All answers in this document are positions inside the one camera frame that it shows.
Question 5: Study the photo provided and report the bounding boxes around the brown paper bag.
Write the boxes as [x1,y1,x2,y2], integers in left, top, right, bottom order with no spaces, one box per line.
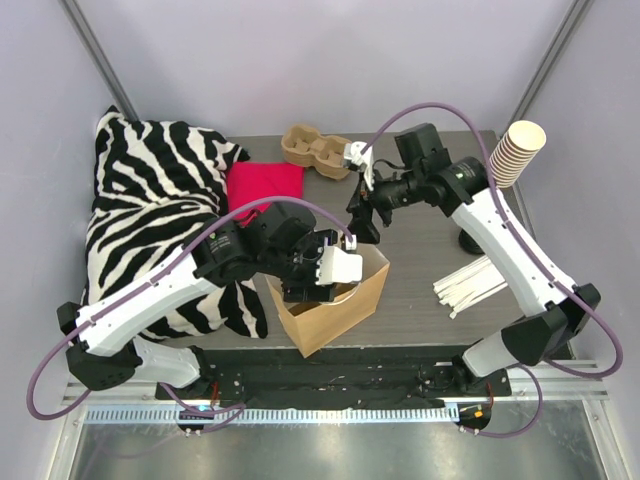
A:
[266,244,390,358]

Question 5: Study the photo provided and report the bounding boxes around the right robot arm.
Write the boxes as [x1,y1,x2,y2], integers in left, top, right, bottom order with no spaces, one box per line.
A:
[343,123,601,395]

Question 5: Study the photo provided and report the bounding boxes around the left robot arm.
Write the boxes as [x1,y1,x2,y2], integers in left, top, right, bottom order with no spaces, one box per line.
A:
[57,202,341,399]

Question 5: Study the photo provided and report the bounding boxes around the cardboard cup carrier tray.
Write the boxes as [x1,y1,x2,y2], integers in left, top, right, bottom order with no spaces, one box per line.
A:
[281,124,351,180]

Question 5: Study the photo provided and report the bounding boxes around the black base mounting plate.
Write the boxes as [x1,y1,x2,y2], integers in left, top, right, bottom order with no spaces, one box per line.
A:
[176,346,512,410]

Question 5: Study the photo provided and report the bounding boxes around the stack of black lids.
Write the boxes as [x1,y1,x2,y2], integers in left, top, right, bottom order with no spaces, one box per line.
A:
[458,230,482,255]

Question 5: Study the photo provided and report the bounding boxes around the pink folded cloth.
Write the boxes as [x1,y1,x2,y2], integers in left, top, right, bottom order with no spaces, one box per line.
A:
[227,162,304,210]

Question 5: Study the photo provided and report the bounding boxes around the stack of paper cups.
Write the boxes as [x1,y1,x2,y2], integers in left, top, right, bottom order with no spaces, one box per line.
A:
[489,120,547,189]

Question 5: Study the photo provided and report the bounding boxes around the zebra print pillow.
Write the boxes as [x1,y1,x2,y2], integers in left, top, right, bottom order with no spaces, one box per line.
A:
[68,105,269,350]

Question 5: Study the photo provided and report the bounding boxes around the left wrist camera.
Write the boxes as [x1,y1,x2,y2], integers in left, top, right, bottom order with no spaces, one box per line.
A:
[315,235,363,286]

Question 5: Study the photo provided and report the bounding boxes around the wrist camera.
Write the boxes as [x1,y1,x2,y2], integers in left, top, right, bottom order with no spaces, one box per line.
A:
[315,235,363,286]
[342,141,374,191]

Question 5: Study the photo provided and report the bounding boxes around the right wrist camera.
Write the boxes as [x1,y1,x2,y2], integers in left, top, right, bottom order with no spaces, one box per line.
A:
[342,141,374,191]

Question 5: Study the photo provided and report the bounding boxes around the white cable duct strip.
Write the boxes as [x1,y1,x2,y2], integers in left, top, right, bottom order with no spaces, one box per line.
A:
[84,403,459,425]

